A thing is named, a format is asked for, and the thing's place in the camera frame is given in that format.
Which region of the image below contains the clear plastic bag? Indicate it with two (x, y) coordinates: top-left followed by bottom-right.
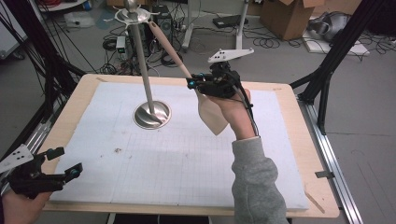
(64, 11), (96, 29)

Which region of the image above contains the thin wooden stick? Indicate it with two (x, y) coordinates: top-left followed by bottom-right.
(304, 189), (327, 215)

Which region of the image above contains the white flat board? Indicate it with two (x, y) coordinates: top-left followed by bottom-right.
(301, 29), (372, 57)

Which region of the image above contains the grey silver bag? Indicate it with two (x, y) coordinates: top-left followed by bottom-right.
(307, 11), (352, 43)

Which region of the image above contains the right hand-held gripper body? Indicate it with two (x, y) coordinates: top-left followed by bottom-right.
(195, 48), (255, 100)

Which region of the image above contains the black computer tower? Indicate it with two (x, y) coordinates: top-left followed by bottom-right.
(151, 4), (174, 50)

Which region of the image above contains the metal utensil stand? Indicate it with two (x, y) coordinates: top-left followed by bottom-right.
(114, 0), (173, 131)

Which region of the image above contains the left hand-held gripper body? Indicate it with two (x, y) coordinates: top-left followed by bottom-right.
(0, 143), (67, 201)

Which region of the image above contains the white round table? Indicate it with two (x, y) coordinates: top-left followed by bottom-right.
(36, 0), (89, 13)

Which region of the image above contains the black flat device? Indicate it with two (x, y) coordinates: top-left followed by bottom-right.
(212, 14), (249, 29)

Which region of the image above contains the small metal clip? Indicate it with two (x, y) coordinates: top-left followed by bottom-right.
(314, 170), (336, 180)

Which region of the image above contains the aluminium rail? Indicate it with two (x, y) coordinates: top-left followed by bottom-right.
(298, 98), (364, 224)
(0, 105), (63, 195)

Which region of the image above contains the brown cardboard box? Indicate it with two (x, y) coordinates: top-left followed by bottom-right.
(260, 0), (326, 41)

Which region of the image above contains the person's right hand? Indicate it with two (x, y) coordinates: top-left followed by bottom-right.
(205, 88), (260, 141)

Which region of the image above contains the black metal frame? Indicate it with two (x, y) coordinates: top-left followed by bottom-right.
(0, 0), (88, 160)
(289, 0), (389, 135)

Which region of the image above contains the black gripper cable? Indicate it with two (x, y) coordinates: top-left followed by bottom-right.
(230, 70), (262, 138)

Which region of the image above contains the white grid mat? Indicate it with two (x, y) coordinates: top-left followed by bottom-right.
(49, 81), (310, 211)

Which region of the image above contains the small white power device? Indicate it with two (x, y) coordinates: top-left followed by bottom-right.
(115, 35), (128, 61)

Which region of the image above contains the coiled black cable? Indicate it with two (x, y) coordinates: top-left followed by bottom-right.
(160, 49), (184, 68)

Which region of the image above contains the white metal stand frame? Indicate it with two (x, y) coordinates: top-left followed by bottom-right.
(181, 0), (250, 59)

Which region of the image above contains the white cabinet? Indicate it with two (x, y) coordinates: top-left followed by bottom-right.
(0, 5), (28, 61)

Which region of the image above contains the beige spatula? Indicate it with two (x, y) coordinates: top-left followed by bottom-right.
(148, 21), (230, 137)

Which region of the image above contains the person's left hand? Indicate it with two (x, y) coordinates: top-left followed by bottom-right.
(0, 189), (53, 224)

